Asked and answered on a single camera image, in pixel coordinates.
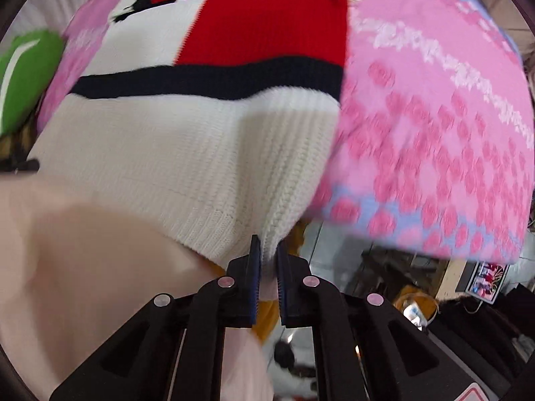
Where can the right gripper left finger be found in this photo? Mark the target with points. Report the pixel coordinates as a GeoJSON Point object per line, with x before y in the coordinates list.
{"type": "Point", "coordinates": [172, 348]}

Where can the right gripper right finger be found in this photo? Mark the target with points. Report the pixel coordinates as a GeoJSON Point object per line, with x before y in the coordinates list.
{"type": "Point", "coordinates": [364, 349]}

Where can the white red black knit sweater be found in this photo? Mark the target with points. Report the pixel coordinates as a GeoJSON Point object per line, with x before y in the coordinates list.
{"type": "Point", "coordinates": [214, 118]}

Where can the beige cloth in foreground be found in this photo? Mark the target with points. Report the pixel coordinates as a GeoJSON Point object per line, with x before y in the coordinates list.
{"type": "Point", "coordinates": [73, 271]}

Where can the pink floral bed sheet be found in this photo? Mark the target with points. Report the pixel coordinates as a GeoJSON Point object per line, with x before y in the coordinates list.
{"type": "Point", "coordinates": [434, 144]}

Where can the green plush pillow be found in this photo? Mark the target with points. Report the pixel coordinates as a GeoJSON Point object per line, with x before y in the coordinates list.
{"type": "Point", "coordinates": [27, 68]}

